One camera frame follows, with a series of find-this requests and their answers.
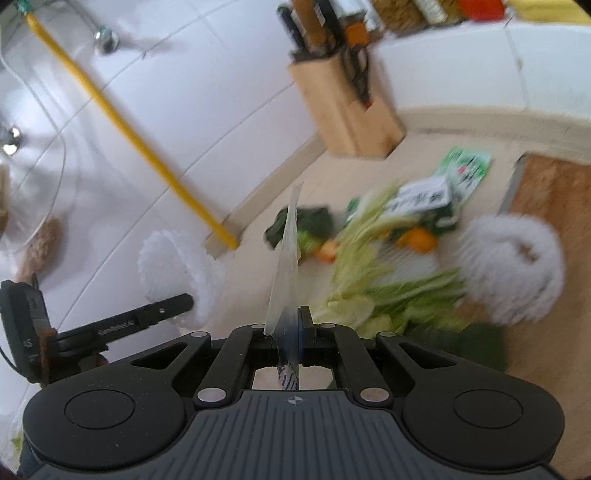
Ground red tomato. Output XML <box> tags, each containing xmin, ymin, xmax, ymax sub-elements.
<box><xmin>459</xmin><ymin>0</ymin><xmax>505</xmax><ymax>21</ymax></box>

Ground green and white milk carton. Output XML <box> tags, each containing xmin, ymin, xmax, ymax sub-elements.
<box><xmin>392</xmin><ymin>176</ymin><xmax>459</xmax><ymax>232</ymax></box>

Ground orange lidded pickle jar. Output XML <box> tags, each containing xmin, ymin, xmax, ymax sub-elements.
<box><xmin>413</xmin><ymin>0</ymin><xmax>462</xmax><ymax>25</ymax></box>

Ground bok choy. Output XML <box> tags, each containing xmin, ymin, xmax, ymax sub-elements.
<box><xmin>264</xmin><ymin>207</ymin><xmax>334</xmax><ymax>259</ymax></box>

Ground wooden cutting board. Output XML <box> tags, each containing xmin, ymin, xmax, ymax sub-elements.
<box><xmin>501</xmin><ymin>154</ymin><xmax>591</xmax><ymax>398</ymax></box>

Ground hanging clear bag brown contents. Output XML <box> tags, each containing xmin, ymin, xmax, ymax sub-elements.
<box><xmin>0</xmin><ymin>161</ymin><xmax>65</xmax><ymax>278</ymax></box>

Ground black riveted knife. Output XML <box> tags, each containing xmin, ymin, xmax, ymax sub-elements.
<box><xmin>277</xmin><ymin>4</ymin><xmax>308</xmax><ymax>52</ymax></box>

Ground clear plastic wrapper strip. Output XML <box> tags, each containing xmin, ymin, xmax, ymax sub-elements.
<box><xmin>264</xmin><ymin>181</ymin><xmax>305</xmax><ymax>392</ymax></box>

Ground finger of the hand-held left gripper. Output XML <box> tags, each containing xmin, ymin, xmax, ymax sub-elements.
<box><xmin>55</xmin><ymin>294</ymin><xmax>195</xmax><ymax>357</ymax></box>

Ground glass jar of pale pickles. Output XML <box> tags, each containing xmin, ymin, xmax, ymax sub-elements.
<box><xmin>372</xmin><ymin>0</ymin><xmax>426</xmax><ymax>33</ymax></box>

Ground green snack wrapper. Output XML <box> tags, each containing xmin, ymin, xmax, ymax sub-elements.
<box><xmin>431</xmin><ymin>147</ymin><xmax>492</xmax><ymax>206</ymax></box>

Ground metal wall valve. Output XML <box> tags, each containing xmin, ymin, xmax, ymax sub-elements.
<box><xmin>93</xmin><ymin>25</ymin><xmax>120</xmax><ymax>55</ymax></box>

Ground black handled knife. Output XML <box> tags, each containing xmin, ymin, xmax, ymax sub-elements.
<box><xmin>318</xmin><ymin>0</ymin><xmax>352</xmax><ymax>38</ymax></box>

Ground black kitchen scissors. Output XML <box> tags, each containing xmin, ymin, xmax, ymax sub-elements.
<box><xmin>342</xmin><ymin>46</ymin><xmax>374</xmax><ymax>112</ymax></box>

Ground metal faucet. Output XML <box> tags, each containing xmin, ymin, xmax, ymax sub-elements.
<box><xmin>0</xmin><ymin>124</ymin><xmax>23</xmax><ymax>157</ymax></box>

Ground white foam fruit net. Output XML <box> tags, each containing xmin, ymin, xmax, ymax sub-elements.
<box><xmin>459</xmin><ymin>213</ymin><xmax>566</xmax><ymax>328</ymax></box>
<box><xmin>137</xmin><ymin>230</ymin><xmax>227</xmax><ymax>329</ymax></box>

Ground person's left hand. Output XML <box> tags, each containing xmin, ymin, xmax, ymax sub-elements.
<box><xmin>41</xmin><ymin>329</ymin><xmax>58</xmax><ymax>385</ymax></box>

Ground wooden knife block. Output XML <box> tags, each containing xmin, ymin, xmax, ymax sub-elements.
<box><xmin>288</xmin><ymin>48</ymin><xmax>407</xmax><ymax>160</ymax></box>

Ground orange bowl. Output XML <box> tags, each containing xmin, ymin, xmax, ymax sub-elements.
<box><xmin>346</xmin><ymin>23</ymin><xmax>371</xmax><ymax>47</ymax></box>

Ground yellow pipe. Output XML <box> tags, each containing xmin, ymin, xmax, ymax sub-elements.
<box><xmin>25</xmin><ymin>11</ymin><xmax>241</xmax><ymax>252</ymax></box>

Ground wooden handled knife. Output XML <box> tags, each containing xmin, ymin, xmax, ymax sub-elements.
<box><xmin>295</xmin><ymin>0</ymin><xmax>331</xmax><ymax>47</ymax></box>

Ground yellow oil bottle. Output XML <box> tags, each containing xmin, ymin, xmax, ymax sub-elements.
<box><xmin>505</xmin><ymin>0</ymin><xmax>591</xmax><ymax>26</ymax></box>

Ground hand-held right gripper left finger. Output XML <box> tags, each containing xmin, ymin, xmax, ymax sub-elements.
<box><xmin>131</xmin><ymin>325</ymin><xmax>280</xmax><ymax>408</ymax></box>

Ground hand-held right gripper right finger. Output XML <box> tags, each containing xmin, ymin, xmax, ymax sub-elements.
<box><xmin>298</xmin><ymin>305</ymin><xmax>458</xmax><ymax>408</ymax></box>

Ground pile of pale cabbage leaves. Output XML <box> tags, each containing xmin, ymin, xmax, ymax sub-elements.
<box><xmin>323</xmin><ymin>182</ymin><xmax>469</xmax><ymax>340</ymax></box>

